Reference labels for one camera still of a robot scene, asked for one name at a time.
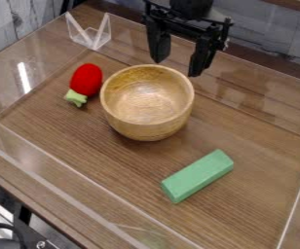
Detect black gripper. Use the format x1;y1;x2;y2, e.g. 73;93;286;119
144;0;233;77

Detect red plush strawberry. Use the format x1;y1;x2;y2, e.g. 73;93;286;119
65;63;104;107

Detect wooden bowl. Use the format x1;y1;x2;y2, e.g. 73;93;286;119
100;64;196;141

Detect clear acrylic tray walls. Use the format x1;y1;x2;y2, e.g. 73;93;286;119
0;7;300;249

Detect green rectangular block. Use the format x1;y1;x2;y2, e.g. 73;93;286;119
161;150;235;203

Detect black table leg bracket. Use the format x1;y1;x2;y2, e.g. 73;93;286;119
13;203;77;249

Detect black cable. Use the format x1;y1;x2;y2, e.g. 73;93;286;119
0;222;28;249

